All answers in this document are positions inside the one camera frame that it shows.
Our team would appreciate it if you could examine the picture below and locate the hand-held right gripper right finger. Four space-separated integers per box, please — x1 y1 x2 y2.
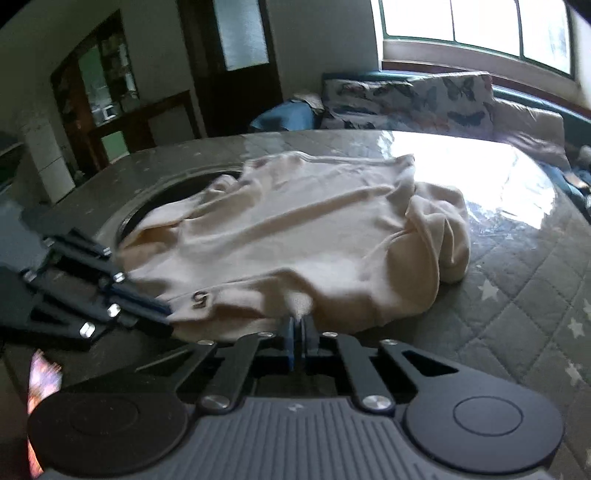
299 316 462 414

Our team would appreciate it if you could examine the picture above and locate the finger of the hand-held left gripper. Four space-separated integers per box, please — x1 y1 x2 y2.
0 282 175 346
27 227 171 316

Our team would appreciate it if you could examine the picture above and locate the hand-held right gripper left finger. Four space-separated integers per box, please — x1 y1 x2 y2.
135 318 297 414

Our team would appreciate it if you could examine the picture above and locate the cream sweater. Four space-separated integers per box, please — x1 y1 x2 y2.
113 152 472 345

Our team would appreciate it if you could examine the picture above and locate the phone with lit screen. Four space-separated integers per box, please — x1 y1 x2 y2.
27 350 64 464

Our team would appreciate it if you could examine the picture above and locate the white refrigerator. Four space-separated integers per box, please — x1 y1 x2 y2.
20 120 77 205

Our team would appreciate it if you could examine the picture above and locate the dark wooden cabinet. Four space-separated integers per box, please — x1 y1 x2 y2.
48 9 195 175

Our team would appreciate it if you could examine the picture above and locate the blue cushion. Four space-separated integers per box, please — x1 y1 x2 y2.
249 99 325 133

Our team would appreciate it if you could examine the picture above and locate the dark wooden door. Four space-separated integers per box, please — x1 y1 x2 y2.
177 0 285 138

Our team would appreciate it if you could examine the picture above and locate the small beige cloth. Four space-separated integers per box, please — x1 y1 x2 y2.
290 92 326 114

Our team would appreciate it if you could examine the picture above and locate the beige cushion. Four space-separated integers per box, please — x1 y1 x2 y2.
490 98 574 170

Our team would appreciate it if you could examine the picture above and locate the window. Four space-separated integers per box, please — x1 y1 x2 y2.
378 0 579 78

